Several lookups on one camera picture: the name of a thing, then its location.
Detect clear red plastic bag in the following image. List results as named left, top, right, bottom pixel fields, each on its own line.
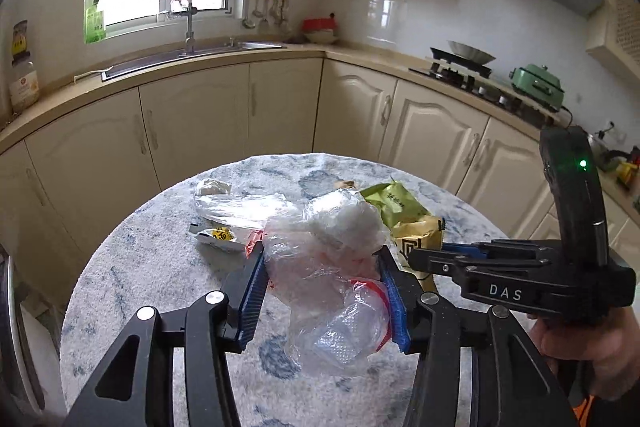
left=262, top=188, right=390, bottom=376

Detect white wall socket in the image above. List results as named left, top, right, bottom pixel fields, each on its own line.
left=603, top=120, right=627, bottom=146

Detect grey wok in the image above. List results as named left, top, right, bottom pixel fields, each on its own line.
left=448, top=40, right=496, bottom=65

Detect cream cabinets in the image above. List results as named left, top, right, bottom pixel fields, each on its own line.
left=0, top=56, right=640, bottom=308
left=586, top=0, right=639, bottom=86

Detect yellow label sauce bottle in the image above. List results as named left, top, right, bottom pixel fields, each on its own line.
left=11, top=20, right=28, bottom=60

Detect flat clear plastic bag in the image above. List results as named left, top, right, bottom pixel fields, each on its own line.
left=193, top=194, right=299, bottom=230

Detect large clear jar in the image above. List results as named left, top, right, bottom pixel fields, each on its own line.
left=9, top=52, right=40, bottom=114

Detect black gas stove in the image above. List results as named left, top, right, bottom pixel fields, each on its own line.
left=408, top=46, right=561, bottom=128

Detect green electric cooker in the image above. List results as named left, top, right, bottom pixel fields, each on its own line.
left=509, top=64, right=564, bottom=113

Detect small white yellow wrapper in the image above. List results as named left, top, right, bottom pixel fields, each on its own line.
left=189, top=223, right=250, bottom=253

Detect condiment bottles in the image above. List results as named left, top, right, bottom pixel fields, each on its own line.
left=616, top=150, right=640, bottom=210

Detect chrome kitchen faucet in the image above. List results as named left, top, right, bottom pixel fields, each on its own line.
left=169, top=3, right=198, bottom=55

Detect green dish soap bottle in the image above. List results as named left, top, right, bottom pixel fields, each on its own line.
left=84, top=0, right=106, bottom=43

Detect yellow snack wrapper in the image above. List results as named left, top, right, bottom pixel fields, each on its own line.
left=392, top=215, right=446, bottom=293

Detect stainless steel double sink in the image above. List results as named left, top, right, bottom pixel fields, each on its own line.
left=101, top=38, right=284, bottom=82

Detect steel pot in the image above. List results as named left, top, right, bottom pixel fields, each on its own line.
left=587, top=133, right=629, bottom=172

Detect green snack bag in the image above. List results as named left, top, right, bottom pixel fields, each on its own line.
left=360, top=181, right=431, bottom=229

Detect cream lower cabinets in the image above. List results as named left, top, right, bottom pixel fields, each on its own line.
left=0, top=56, right=640, bottom=308

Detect cream upper cabinets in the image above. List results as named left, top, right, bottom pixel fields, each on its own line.
left=586, top=0, right=639, bottom=86

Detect red container with bowl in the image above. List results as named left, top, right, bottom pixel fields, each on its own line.
left=302, top=13, right=338, bottom=44

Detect person's right hand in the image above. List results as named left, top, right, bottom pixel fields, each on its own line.
left=529, top=307, right=639, bottom=401

